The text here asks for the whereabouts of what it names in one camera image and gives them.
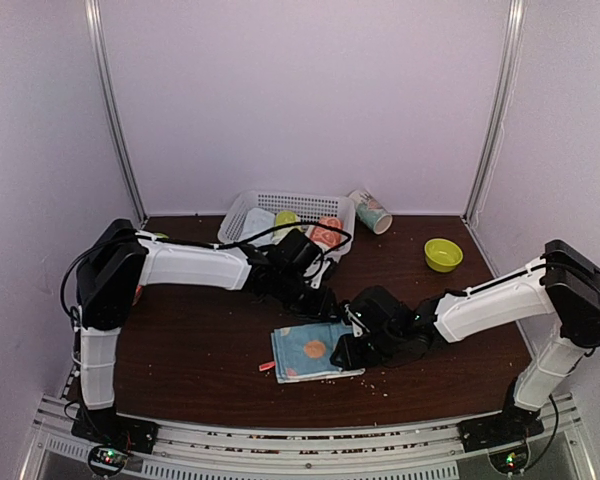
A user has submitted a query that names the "white rolled towel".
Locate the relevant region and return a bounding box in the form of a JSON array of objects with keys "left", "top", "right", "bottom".
[{"left": 239, "top": 208, "right": 275, "bottom": 247}]

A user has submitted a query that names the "aluminium frame post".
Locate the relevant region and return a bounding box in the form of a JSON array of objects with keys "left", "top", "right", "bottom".
[
  {"left": 463, "top": 0, "right": 527, "bottom": 226},
  {"left": 84, "top": 0, "right": 149, "bottom": 226}
]

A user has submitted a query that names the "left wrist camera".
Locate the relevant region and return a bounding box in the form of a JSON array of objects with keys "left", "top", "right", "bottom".
[{"left": 309, "top": 258, "right": 338, "bottom": 289}]

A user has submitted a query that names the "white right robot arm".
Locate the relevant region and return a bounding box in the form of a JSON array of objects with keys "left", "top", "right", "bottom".
[{"left": 330, "top": 240, "right": 600, "bottom": 442}]

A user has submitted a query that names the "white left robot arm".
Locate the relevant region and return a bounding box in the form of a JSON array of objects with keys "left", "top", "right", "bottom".
[{"left": 74, "top": 219, "right": 338, "bottom": 444}]

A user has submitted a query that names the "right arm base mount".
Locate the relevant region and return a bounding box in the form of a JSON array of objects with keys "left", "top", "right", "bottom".
[{"left": 457, "top": 400, "right": 544, "bottom": 452}]

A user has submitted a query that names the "blue patterned towel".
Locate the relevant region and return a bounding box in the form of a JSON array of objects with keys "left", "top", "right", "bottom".
[{"left": 258, "top": 323, "right": 365, "bottom": 384}]

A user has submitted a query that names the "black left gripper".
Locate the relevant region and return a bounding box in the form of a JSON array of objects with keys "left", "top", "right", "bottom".
[{"left": 274, "top": 270, "right": 342, "bottom": 323}]

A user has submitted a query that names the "white plastic basket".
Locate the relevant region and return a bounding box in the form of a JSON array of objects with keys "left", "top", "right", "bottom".
[{"left": 216, "top": 189, "right": 357, "bottom": 261}]

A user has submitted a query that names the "front aluminium rail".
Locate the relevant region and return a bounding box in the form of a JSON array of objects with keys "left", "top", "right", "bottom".
[{"left": 19, "top": 394, "right": 596, "bottom": 480}]

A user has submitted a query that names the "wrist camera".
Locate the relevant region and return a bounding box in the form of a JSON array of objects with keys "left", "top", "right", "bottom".
[
  {"left": 343, "top": 304, "right": 368, "bottom": 337},
  {"left": 309, "top": 258, "right": 338, "bottom": 289}
]

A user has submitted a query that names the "teal patterned paper cup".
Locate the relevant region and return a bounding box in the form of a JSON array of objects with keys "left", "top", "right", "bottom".
[{"left": 348, "top": 189, "right": 393, "bottom": 235}]

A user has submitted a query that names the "orange bunny towel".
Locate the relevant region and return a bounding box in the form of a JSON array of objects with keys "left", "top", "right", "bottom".
[{"left": 307, "top": 216, "right": 342, "bottom": 251}]

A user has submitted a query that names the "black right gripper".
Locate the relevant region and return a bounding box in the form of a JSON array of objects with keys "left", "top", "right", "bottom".
[{"left": 330, "top": 328, "right": 403, "bottom": 372}]

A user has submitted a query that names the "left aluminium frame post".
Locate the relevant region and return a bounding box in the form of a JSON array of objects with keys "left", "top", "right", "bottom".
[{"left": 84, "top": 0, "right": 149, "bottom": 226}]

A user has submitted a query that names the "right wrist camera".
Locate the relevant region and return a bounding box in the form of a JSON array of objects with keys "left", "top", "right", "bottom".
[{"left": 343, "top": 304, "right": 368, "bottom": 337}]

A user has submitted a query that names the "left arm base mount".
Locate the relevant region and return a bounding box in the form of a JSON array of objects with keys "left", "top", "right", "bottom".
[{"left": 71, "top": 398, "right": 159, "bottom": 454}]

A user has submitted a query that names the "green bowl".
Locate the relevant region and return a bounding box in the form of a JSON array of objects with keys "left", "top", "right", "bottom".
[{"left": 424, "top": 238, "right": 464, "bottom": 273}]

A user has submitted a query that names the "right aluminium frame post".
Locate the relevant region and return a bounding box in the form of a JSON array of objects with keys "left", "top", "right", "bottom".
[{"left": 463, "top": 0, "right": 527, "bottom": 226}]

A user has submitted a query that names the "green rolled towel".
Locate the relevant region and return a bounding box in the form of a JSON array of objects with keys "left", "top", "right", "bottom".
[{"left": 274, "top": 210, "right": 299, "bottom": 226}]

